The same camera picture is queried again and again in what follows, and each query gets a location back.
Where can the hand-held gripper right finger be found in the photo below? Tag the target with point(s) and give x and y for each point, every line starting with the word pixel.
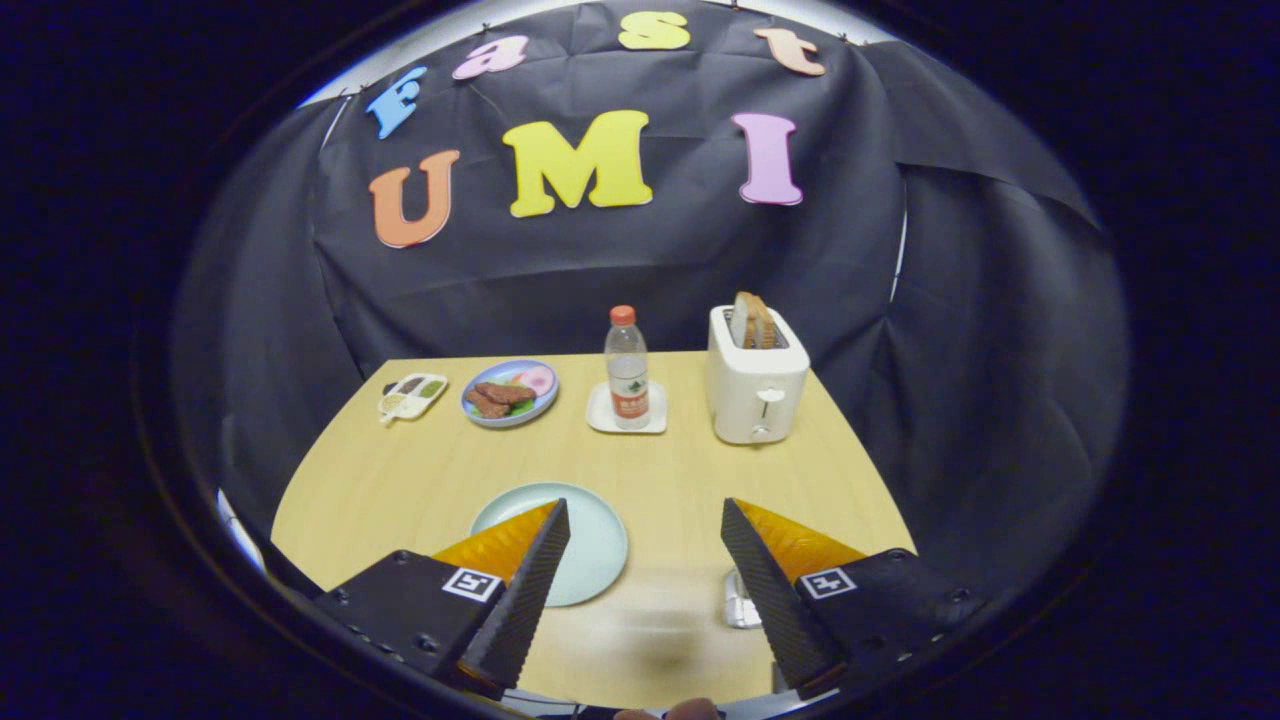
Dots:
pixel 770 600

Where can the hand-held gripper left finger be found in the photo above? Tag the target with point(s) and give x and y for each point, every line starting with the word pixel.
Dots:
pixel 525 600

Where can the small square metal tray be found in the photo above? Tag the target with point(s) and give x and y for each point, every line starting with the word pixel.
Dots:
pixel 738 605

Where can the light green plate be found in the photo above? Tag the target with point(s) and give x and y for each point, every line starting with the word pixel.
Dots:
pixel 595 540

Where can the blue plate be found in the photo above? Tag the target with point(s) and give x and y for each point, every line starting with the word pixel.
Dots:
pixel 480 415

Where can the green lettuce leaf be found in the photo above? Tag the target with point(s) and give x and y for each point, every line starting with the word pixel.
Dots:
pixel 522 407

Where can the brown meat patty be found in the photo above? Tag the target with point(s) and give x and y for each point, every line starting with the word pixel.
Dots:
pixel 486 406
pixel 505 392

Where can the white square coaster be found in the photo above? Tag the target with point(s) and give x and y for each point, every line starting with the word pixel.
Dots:
pixel 600 415

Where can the white toaster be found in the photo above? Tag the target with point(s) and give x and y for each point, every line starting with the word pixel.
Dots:
pixel 755 395

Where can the pink ham slice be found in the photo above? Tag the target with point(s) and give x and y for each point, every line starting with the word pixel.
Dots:
pixel 538 380

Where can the white divided condiment dish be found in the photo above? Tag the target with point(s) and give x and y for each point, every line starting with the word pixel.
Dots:
pixel 410 397

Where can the clear bottle with red cap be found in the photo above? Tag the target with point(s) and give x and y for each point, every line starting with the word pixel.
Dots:
pixel 627 370

